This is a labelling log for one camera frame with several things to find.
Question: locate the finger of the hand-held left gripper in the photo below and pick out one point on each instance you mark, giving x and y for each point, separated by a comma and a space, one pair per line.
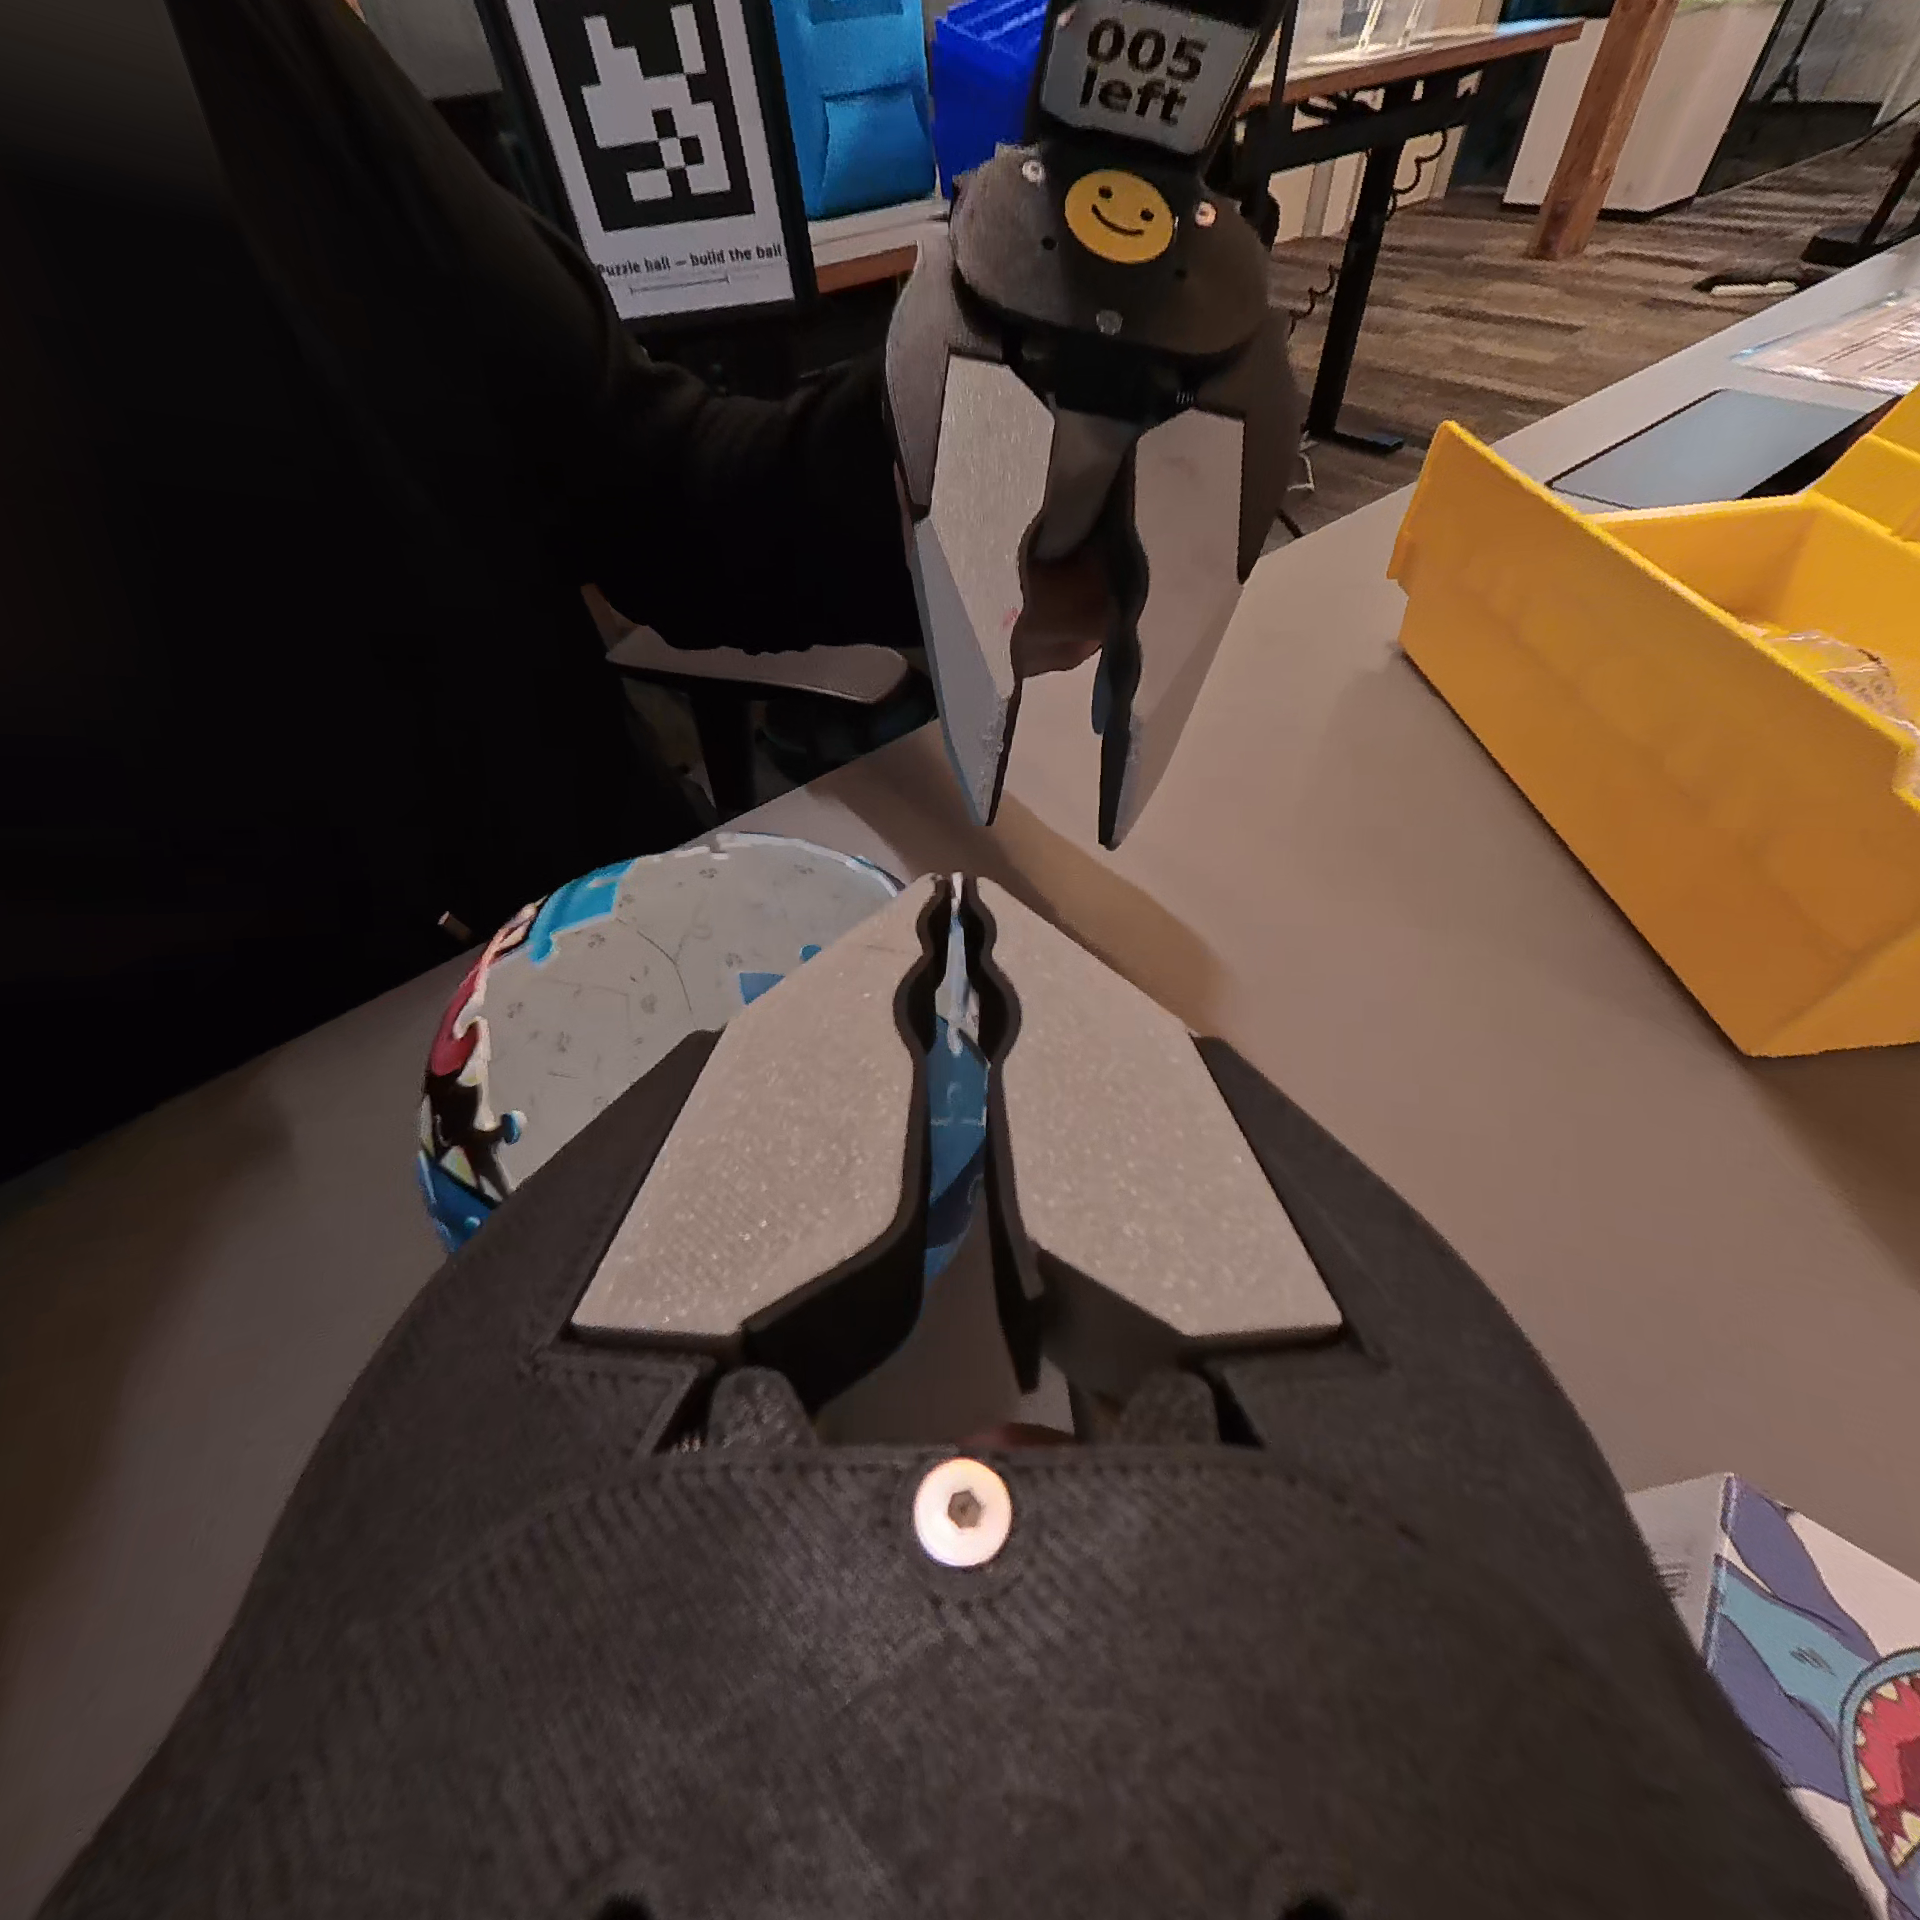
1194, 570
974, 540

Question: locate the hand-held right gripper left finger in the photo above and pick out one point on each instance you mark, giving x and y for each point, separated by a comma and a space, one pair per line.
779, 1185

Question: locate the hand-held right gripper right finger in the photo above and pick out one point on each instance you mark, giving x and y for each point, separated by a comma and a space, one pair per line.
1141, 1185

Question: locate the blue cartoon puzzle ball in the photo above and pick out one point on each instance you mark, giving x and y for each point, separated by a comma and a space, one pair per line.
646, 961

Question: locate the person's left forearm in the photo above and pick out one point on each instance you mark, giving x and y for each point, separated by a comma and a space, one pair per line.
751, 494

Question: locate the printed cardboard puzzle box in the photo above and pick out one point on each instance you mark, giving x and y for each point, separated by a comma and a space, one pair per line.
1800, 1680

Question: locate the person's left hand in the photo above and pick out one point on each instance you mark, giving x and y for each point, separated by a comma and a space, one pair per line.
1065, 616

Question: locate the light blue plastic bin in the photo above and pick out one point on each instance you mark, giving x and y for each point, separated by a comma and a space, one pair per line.
855, 106

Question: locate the black and white tag sign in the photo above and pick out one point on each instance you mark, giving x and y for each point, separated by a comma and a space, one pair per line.
646, 150

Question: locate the background desk with black legs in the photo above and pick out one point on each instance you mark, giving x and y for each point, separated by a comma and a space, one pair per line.
1425, 60

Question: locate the yellow plastic bin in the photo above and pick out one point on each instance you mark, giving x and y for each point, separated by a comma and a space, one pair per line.
1882, 465
1651, 750

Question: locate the clear plastic bag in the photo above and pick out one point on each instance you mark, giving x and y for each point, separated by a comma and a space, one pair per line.
1846, 692

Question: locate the white paper sheet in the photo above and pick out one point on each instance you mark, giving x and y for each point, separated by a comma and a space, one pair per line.
1846, 346

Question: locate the person's black clothed torso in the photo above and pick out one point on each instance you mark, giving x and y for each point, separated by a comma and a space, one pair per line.
224, 599

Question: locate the wooden post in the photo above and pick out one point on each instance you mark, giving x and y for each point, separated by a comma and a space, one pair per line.
1605, 119

